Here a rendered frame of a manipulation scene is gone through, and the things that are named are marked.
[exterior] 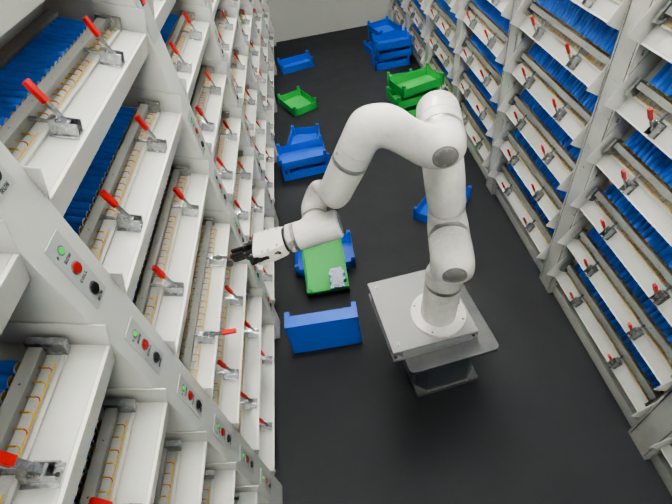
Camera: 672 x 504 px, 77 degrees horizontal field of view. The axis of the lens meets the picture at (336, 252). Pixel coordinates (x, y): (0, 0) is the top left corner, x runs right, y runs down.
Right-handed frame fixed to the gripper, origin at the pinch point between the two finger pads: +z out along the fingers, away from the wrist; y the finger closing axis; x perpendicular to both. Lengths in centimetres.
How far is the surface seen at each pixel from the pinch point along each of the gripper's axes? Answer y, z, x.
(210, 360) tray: -32.8, 6.3, -1.4
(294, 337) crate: 9, 6, -61
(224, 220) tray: 17.7, 6.2, 0.1
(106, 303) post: -47, -2, 41
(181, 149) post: 18.0, 4.6, 27.8
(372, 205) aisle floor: 97, -37, -81
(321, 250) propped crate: 58, -8, -66
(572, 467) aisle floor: -51, -79, -89
